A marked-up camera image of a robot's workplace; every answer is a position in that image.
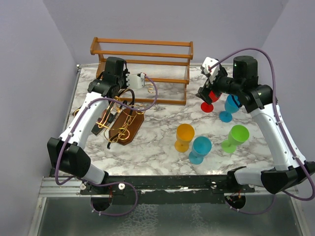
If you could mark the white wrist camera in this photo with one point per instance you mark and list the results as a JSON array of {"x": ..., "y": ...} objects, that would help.
[
  {"x": 135, "y": 81},
  {"x": 210, "y": 68}
]

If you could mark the red plastic wine glass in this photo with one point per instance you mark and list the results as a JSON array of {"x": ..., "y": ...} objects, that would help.
[{"x": 209, "y": 108}]

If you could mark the teal plastic wine glass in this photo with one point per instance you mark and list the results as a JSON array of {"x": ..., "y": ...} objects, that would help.
[{"x": 200, "y": 148}]

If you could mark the wooden wine glass rack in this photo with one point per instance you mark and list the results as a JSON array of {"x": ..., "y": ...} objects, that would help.
[{"x": 163, "y": 61}]

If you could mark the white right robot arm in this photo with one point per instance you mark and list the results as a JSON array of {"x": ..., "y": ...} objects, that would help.
[{"x": 290, "y": 166}]

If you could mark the orange plastic wine glass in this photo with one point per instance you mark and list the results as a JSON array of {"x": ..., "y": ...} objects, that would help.
[{"x": 184, "y": 135}]

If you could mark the green plastic wine glass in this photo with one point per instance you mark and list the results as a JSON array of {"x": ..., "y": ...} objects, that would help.
[{"x": 236, "y": 137}]

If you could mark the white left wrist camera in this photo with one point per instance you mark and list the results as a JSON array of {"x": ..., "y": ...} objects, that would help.
[{"x": 135, "y": 81}]

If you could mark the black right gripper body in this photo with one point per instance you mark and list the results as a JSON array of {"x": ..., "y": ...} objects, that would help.
[{"x": 222, "y": 83}]

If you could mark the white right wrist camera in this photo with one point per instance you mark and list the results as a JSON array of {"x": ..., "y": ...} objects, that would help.
[{"x": 210, "y": 68}]

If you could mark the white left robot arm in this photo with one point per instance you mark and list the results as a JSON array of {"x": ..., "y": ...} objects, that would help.
[{"x": 67, "y": 151}]

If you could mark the blue plastic wine glass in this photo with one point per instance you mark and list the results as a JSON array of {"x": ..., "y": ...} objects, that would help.
[{"x": 232, "y": 105}]

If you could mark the gold wire glass holder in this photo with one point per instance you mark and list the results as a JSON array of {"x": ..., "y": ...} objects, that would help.
[{"x": 123, "y": 124}]

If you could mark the dark book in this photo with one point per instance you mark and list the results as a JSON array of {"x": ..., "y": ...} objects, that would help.
[{"x": 100, "y": 123}]

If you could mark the black mounting rail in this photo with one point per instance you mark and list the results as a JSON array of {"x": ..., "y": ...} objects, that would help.
[{"x": 158, "y": 190}]

